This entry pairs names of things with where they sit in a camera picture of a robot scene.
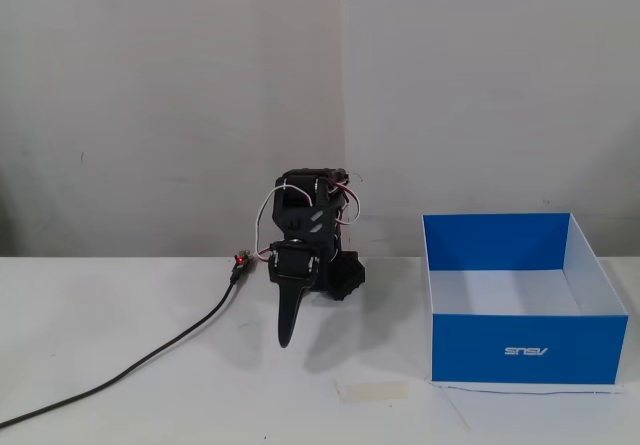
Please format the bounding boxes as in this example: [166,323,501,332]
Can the red and white wire bundle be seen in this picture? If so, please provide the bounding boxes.
[322,173,364,227]

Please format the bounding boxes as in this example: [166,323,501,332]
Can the clear tape strip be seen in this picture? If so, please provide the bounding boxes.
[333,379,411,403]

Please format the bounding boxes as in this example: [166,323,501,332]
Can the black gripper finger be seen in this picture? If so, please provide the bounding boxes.
[276,280,299,350]
[292,284,310,334]

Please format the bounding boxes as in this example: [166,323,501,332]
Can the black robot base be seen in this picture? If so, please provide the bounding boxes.
[324,249,367,303]

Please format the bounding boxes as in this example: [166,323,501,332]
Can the white looped servo wire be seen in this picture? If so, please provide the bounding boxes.
[252,179,314,261]

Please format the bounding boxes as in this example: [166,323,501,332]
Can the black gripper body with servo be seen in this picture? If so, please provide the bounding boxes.
[268,240,323,287]

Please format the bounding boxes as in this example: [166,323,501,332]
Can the blue and white cardboard box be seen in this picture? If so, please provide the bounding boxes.
[421,211,630,385]

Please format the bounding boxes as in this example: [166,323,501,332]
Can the black power cable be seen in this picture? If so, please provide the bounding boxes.
[0,264,242,429]

